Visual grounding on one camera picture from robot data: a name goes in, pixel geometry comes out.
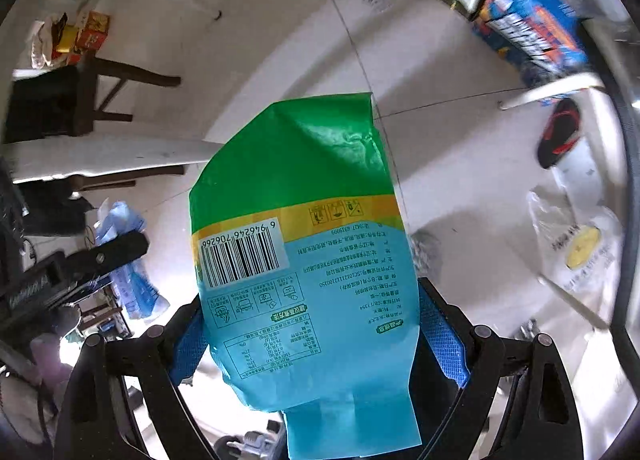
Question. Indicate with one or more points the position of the red cardboard box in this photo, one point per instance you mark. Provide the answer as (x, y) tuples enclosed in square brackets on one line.
[(97, 21), (90, 40)]

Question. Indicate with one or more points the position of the green blue packaging bag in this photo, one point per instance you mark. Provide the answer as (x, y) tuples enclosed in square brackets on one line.
[(300, 240)]

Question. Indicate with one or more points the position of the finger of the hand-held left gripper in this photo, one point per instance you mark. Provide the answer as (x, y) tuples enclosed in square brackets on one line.
[(105, 255)]

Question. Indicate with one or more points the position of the yellow bin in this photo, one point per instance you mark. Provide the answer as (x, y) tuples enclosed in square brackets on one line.
[(66, 42)]

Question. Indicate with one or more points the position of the colourful blue printed box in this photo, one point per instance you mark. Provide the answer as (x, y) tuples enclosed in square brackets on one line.
[(535, 15)]

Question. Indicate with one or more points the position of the white bag yellow smiley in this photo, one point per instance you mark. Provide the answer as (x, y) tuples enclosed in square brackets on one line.
[(580, 245)]

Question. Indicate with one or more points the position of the blue star print wrapper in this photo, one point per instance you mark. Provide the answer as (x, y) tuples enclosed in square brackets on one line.
[(140, 290)]

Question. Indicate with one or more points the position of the black red slipper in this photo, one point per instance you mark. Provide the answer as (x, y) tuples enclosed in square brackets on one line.
[(560, 132)]

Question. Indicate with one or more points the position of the dark wooden chair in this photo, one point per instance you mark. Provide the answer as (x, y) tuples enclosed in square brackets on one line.
[(115, 72)]

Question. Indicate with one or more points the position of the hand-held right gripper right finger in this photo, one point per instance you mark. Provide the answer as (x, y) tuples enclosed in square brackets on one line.
[(445, 340)]

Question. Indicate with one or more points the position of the person's left forearm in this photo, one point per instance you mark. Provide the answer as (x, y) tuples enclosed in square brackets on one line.
[(47, 357)]

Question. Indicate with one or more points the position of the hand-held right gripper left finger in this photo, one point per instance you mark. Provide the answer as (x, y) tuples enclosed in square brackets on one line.
[(190, 347)]

